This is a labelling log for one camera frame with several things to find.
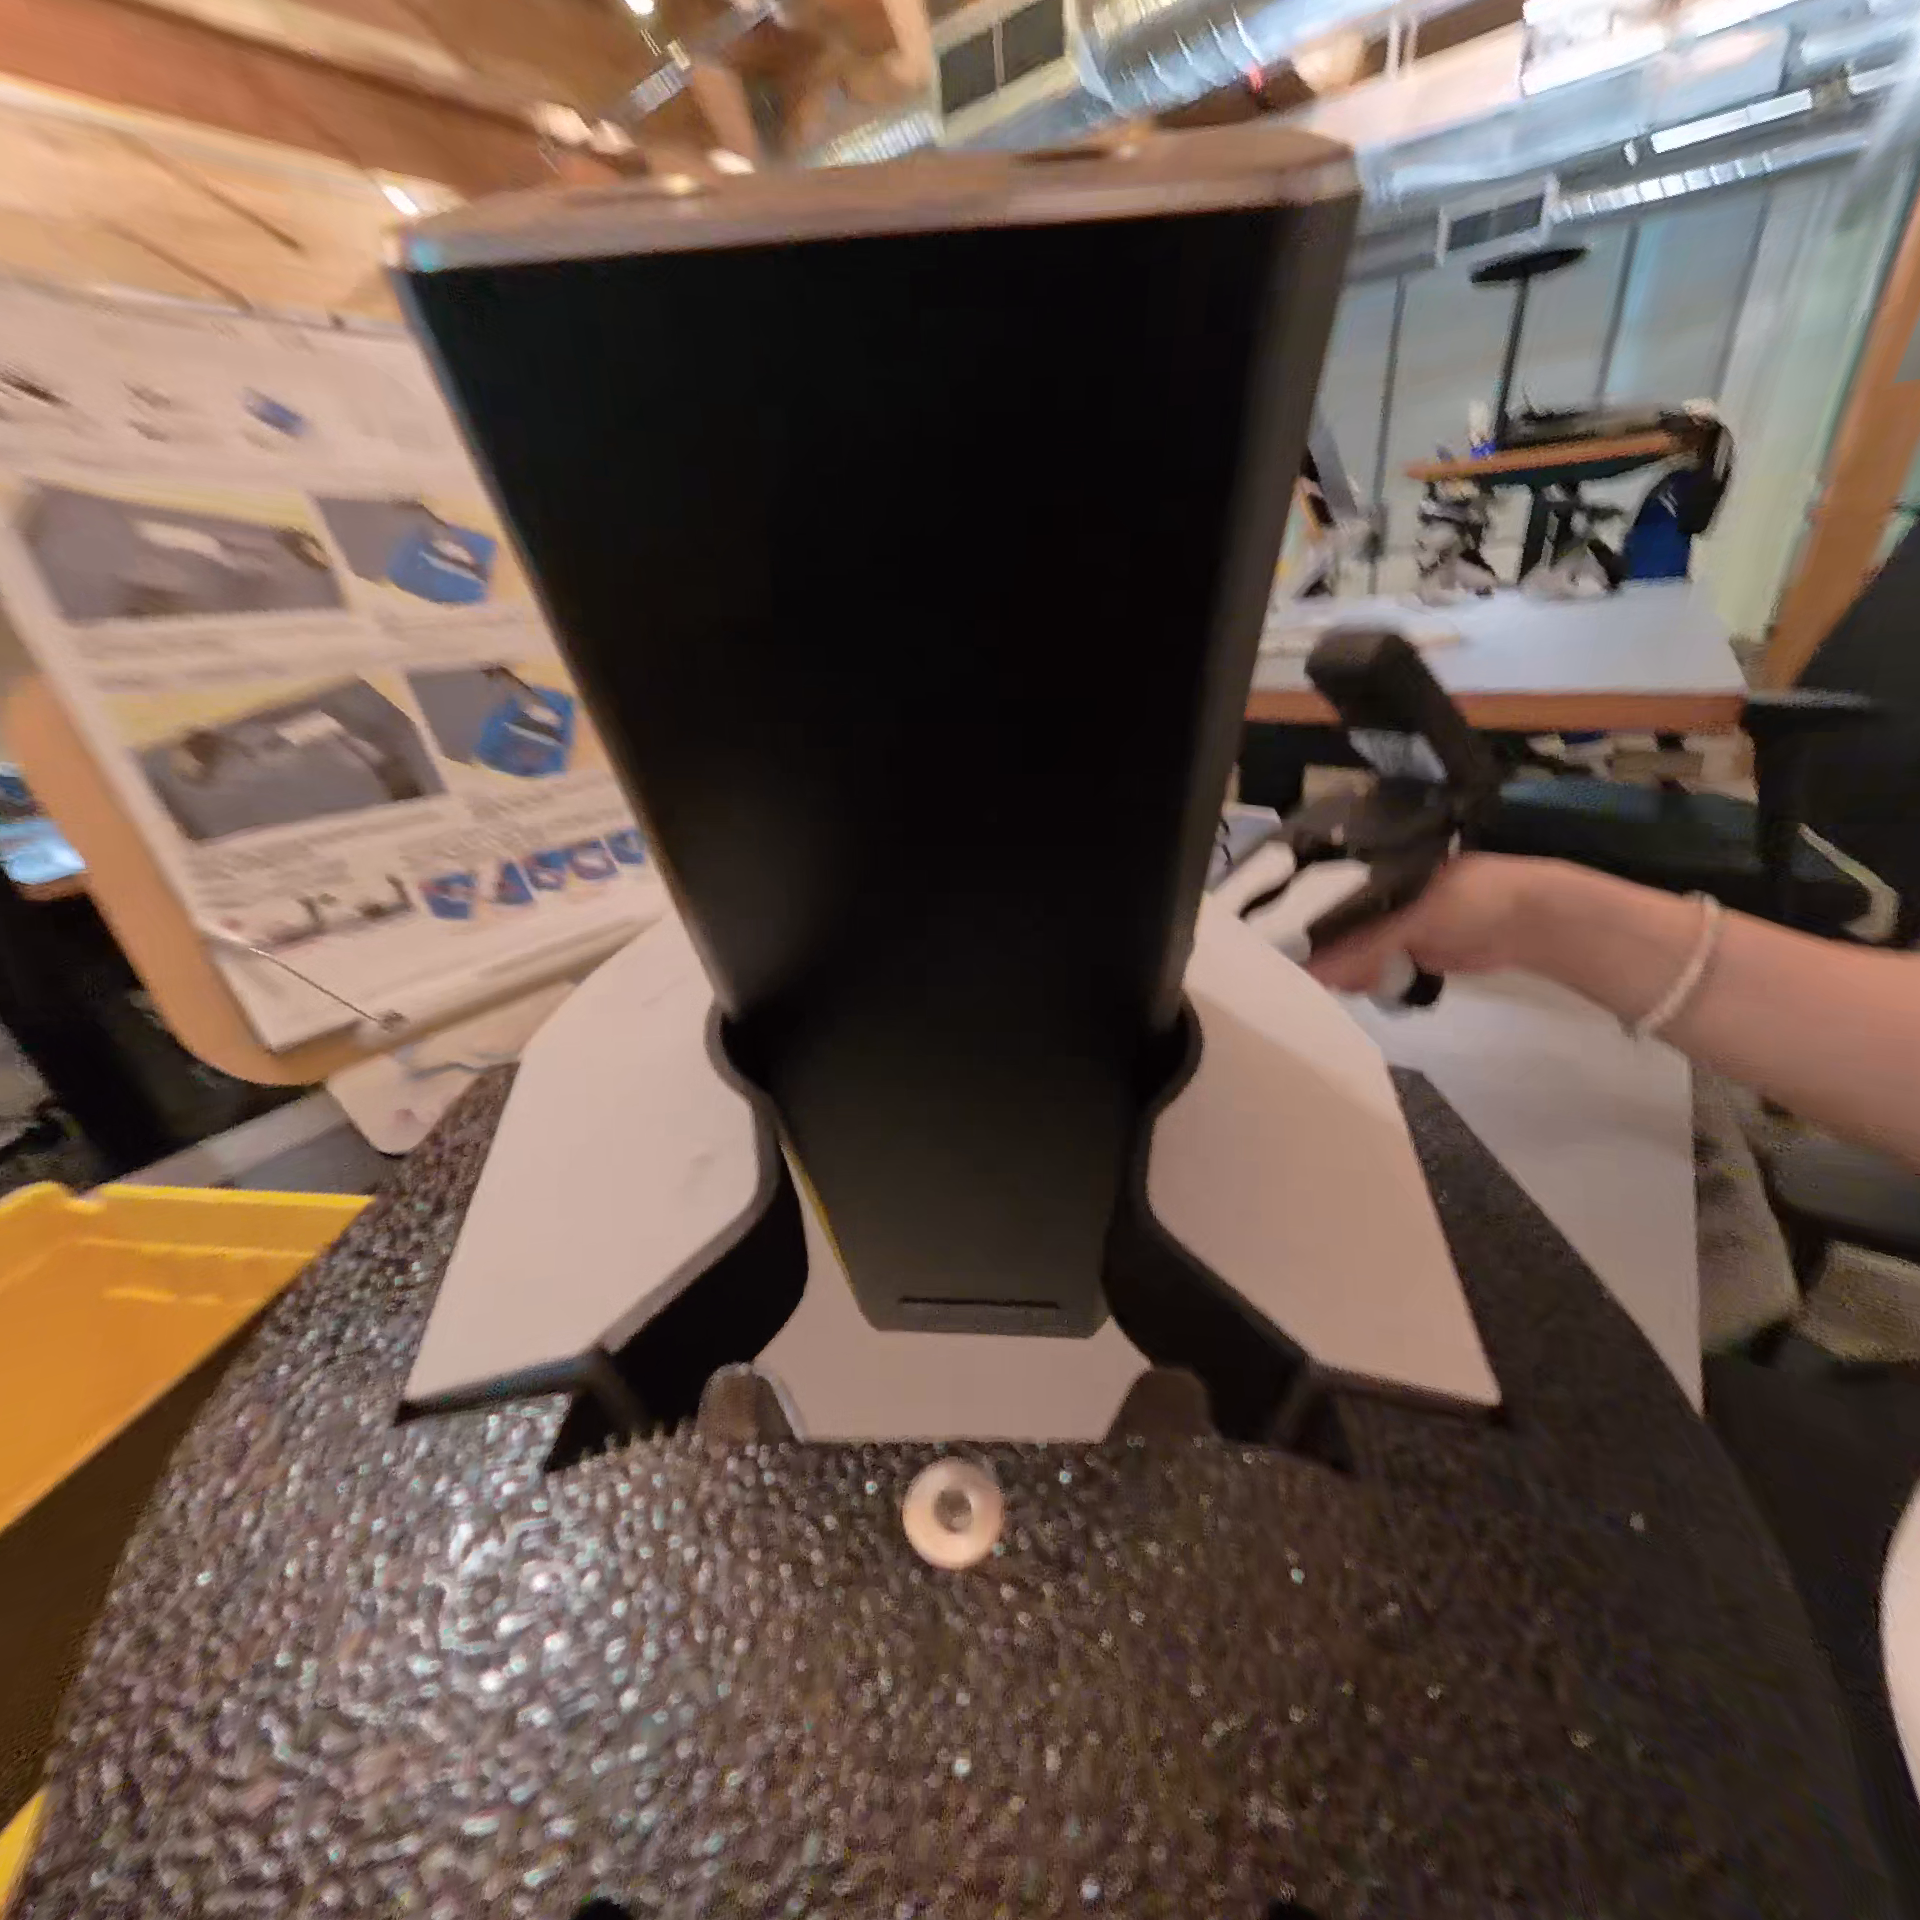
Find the black multi-port usb hub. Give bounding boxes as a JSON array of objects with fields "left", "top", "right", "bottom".
[{"left": 393, "top": 125, "right": 1365, "bottom": 1339}]

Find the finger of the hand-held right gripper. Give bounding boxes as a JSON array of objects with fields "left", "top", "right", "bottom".
[
  {"left": 1207, "top": 836, "right": 1323, "bottom": 924},
  {"left": 1245, "top": 862, "right": 1390, "bottom": 961}
]

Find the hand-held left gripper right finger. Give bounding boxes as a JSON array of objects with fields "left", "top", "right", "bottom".
[{"left": 1102, "top": 905, "right": 1506, "bottom": 1451}]

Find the instruction sheet on wooden stand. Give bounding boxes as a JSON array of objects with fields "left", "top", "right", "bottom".
[{"left": 0, "top": 674, "right": 663, "bottom": 1158}]

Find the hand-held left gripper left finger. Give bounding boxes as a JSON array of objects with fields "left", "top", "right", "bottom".
[{"left": 402, "top": 914, "right": 817, "bottom": 1429}]

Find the person's right forearm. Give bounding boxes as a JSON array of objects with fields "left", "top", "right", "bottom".
[{"left": 1651, "top": 900, "right": 1920, "bottom": 1172}]

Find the person's right hand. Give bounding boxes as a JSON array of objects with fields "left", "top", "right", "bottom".
[{"left": 1309, "top": 851, "right": 1653, "bottom": 1029}]

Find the black office chair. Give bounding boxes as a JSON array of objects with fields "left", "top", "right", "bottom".
[
  {"left": 1740, "top": 524, "right": 1920, "bottom": 947},
  {"left": 1702, "top": 1110, "right": 1920, "bottom": 1848}
]

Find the yellow plastic bin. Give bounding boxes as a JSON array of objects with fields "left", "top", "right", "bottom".
[{"left": 0, "top": 1181, "right": 374, "bottom": 1824}]

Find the wooden post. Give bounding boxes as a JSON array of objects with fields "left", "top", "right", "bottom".
[{"left": 1758, "top": 253, "right": 1920, "bottom": 691}]

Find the printed instruction sheet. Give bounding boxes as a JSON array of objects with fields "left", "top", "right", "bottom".
[{"left": 0, "top": 276, "right": 671, "bottom": 1051}]

